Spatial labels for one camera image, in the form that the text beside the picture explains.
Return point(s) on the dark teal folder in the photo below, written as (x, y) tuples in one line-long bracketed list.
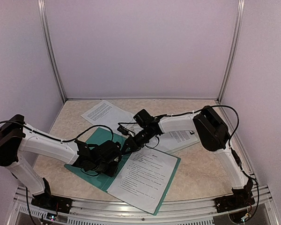
[(93, 173)]

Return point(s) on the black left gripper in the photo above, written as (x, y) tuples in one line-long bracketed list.
[(111, 172)]

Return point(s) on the light green clipboard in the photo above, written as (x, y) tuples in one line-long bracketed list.
[(180, 140)]

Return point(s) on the right aluminium frame post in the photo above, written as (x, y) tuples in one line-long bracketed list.
[(233, 49)]

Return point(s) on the aluminium frame post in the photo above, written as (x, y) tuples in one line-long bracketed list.
[(52, 59), (233, 49)]

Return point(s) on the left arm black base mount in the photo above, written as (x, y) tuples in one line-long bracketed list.
[(51, 202)]

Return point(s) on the front aluminium rail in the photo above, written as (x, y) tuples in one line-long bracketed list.
[(96, 212)]

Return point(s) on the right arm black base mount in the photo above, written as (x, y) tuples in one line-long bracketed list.
[(239, 199)]

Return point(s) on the left aluminium frame post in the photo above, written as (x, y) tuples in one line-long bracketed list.
[(52, 59)]

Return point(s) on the printed paper sheet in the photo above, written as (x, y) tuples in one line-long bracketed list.
[(105, 113), (163, 139)]

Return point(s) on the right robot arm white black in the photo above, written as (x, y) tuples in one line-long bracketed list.
[(213, 134)]

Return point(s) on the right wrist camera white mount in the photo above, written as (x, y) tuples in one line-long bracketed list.
[(124, 131)]

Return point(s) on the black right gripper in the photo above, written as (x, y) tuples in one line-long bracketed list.
[(129, 142)]

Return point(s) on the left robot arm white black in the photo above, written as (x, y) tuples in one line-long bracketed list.
[(18, 137)]

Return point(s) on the paper sheets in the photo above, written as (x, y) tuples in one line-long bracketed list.
[(142, 178)]

